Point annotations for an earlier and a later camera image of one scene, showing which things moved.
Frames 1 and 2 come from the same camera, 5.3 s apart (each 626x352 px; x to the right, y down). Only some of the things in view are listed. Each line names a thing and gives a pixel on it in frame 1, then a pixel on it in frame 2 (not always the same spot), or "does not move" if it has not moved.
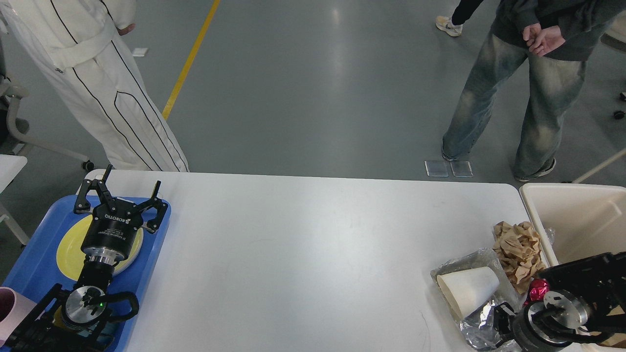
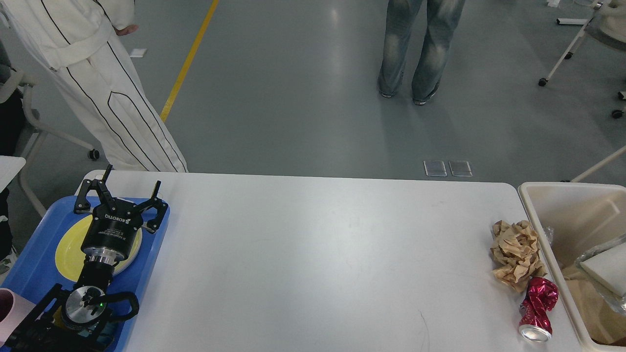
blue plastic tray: (37, 271) does not move
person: (558, 37) → (444, 16)
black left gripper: (113, 232) does not move
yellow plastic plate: (70, 254) does not move
